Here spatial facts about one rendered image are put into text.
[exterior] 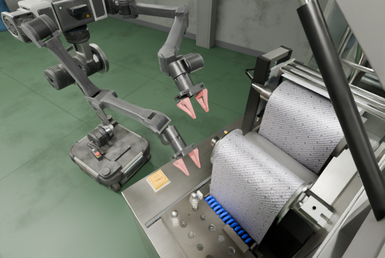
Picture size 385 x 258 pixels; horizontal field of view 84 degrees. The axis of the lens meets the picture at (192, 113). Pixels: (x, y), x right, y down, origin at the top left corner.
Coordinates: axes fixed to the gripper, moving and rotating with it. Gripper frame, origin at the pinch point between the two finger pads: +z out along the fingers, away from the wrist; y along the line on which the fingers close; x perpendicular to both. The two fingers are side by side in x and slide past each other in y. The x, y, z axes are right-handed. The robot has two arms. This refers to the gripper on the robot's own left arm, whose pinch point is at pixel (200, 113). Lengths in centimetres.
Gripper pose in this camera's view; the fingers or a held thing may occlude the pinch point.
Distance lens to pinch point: 76.1
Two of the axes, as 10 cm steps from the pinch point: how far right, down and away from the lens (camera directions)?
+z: 4.7, 8.8, -0.2
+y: -7.7, 4.1, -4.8
